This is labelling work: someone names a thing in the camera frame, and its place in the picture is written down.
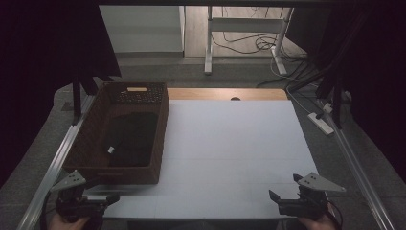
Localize black floor cables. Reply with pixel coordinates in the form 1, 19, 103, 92
212, 30, 309, 62

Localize person's right hand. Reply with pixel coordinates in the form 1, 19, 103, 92
298, 216, 339, 230

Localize white power strip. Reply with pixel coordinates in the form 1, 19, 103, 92
307, 111, 335, 136

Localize white cable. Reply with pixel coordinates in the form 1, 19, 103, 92
270, 47, 313, 115

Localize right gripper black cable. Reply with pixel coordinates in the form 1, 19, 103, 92
325, 199, 345, 230

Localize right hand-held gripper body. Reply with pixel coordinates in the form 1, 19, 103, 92
278, 172, 347, 221

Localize black metal stand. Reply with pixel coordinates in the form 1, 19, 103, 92
71, 76, 100, 127
288, 9, 367, 130

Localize aluminium rail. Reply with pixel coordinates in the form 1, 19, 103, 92
317, 99, 396, 230
16, 94, 97, 230

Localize white metal desk frame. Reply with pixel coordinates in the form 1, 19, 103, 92
204, 6, 295, 77

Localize black curtain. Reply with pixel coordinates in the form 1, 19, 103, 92
0, 0, 123, 190
286, 0, 406, 183

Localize white table mat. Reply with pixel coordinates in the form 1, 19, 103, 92
80, 99, 334, 220

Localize person's left hand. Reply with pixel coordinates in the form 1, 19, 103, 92
47, 213, 92, 230

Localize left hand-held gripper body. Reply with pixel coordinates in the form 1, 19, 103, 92
50, 170, 111, 223

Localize brown woven basket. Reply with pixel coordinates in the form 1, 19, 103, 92
62, 80, 170, 186

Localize black cloth with white tag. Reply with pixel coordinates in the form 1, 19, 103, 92
105, 111, 159, 168

